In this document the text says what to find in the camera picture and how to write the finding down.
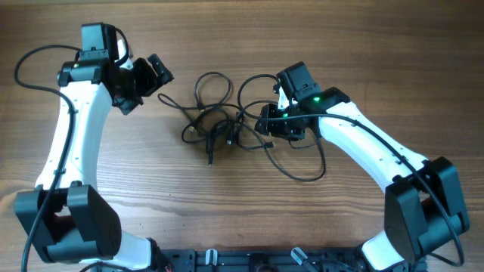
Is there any short black USB cable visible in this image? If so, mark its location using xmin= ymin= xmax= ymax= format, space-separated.
xmin=181 ymin=71 xmax=232 ymax=144

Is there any thin black USB cable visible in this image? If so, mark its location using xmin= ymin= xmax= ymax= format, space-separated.
xmin=157 ymin=93 xmax=327 ymax=183

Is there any thick black cable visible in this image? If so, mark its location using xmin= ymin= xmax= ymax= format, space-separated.
xmin=203 ymin=119 xmax=237 ymax=167

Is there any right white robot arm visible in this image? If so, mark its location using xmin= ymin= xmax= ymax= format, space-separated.
xmin=255 ymin=88 xmax=470 ymax=271

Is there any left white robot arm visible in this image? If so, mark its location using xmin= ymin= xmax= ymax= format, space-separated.
xmin=14 ymin=54 xmax=173 ymax=271

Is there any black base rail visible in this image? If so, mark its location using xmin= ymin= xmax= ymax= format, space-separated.
xmin=162 ymin=248 xmax=373 ymax=272

